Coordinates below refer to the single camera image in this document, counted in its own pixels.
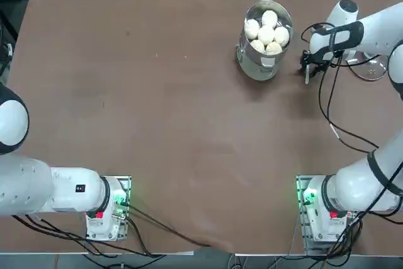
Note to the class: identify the glass pot lid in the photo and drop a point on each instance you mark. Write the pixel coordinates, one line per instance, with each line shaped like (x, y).
(371, 72)

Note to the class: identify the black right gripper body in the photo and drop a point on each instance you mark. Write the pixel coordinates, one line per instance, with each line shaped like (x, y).
(324, 56)

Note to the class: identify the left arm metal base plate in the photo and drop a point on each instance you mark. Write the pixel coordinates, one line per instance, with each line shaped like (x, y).
(125, 182)

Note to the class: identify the stainless steel steamer pot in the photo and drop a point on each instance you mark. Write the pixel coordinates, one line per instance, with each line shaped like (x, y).
(252, 64)

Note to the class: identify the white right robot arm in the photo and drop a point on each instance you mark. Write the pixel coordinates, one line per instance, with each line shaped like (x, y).
(378, 29)

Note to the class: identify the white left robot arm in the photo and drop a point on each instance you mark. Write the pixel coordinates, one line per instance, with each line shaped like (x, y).
(25, 187)

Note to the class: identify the white ceramic spoon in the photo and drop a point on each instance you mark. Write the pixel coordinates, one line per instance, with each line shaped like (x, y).
(307, 78)

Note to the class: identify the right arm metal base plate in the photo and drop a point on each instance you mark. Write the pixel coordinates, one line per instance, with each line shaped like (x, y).
(303, 237)

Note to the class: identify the white steamed bun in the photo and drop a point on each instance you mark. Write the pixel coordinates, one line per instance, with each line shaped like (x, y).
(269, 18)
(257, 46)
(281, 36)
(273, 48)
(252, 28)
(266, 34)

